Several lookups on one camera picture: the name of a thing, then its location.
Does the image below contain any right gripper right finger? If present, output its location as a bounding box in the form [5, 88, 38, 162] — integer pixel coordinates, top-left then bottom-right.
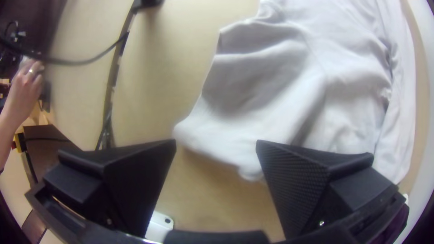
[256, 139, 399, 240]

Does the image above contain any grey t-shirt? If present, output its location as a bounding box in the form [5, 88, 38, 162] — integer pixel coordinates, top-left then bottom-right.
[173, 0, 418, 185]

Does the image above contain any person's forearm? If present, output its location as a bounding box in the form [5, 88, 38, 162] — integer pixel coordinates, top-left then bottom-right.
[0, 110, 22, 174]

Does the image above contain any yellow button box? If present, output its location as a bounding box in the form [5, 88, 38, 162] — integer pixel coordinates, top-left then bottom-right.
[12, 132, 28, 152]

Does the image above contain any black camera pole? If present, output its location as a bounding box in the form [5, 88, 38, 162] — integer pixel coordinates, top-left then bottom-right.
[94, 0, 164, 151]

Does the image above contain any person's hand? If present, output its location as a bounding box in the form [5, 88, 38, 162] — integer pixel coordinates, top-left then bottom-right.
[5, 59, 47, 125]

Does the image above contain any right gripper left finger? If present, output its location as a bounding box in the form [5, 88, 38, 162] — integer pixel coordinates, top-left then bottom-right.
[42, 139, 177, 238]

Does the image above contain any black cable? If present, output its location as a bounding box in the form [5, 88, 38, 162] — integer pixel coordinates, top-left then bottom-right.
[0, 32, 131, 67]

